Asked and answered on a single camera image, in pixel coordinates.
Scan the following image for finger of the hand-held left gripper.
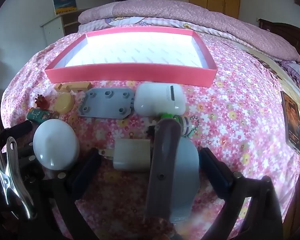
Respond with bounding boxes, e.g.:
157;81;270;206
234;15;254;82
0;120;33;142
17;142;44;173

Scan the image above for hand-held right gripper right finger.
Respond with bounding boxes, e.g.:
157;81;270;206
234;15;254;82
199;147;284;240

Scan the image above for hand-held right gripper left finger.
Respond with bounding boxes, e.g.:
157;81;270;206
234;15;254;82
44;148;102;240

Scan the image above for light blue plastic case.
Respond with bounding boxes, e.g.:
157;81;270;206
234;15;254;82
170;137;200;223

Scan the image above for white plastic jar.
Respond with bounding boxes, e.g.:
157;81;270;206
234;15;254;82
33;119;80;171

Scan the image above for small red toy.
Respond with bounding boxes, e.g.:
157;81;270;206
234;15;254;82
35;94;49;109

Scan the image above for white charger plug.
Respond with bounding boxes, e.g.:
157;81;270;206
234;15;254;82
99;139;152;172

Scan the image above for green and white toy figure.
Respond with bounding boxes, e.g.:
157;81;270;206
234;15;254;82
146;114;199;138

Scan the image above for yellow round disc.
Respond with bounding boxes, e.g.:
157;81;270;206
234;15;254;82
51;93;75;113

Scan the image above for grey plastic hook piece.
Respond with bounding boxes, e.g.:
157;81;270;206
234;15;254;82
145;119;182;222

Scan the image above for grey studded plastic plate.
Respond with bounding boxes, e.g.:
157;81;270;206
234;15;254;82
80;88;135;119

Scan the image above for notched wooden block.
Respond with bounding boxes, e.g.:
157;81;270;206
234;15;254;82
54;81;92;93

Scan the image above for white earbud case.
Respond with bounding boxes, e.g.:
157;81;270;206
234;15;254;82
134;82;187;117

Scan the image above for pink cardboard box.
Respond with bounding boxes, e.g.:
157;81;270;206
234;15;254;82
44;26;218;88

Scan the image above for metal spring clip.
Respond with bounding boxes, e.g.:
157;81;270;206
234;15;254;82
0;136;38;219

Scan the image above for pink floral bedsheet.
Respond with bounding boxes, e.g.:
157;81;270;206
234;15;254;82
0;27;300;240

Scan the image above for dark smartphone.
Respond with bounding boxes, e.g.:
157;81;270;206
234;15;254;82
281;91;300;154

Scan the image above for white bedside shelf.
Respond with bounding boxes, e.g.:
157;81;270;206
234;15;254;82
40;9;87;47

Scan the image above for beige printed bedsheet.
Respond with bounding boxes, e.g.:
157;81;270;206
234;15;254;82
237;42;300;155

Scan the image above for purple frilled pillow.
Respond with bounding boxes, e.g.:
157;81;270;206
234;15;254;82
277;60;300;98

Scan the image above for blue and yellow painting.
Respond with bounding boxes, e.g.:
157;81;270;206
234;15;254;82
52;0;77;15

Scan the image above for checkered cartoon blanket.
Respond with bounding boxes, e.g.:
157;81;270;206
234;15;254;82
77;16;230;40

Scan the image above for dark wooden headboard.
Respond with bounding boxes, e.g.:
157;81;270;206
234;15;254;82
257;19;300;63

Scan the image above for folded pink quilt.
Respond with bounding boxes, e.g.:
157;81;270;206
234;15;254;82
79;0;300;62

